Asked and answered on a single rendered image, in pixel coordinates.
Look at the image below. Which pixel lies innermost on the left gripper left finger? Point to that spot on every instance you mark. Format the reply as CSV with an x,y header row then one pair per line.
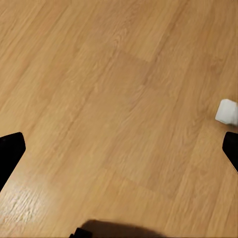
x,y
12,147

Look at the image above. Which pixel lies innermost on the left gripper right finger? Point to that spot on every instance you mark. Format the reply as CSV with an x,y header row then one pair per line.
x,y
230,148

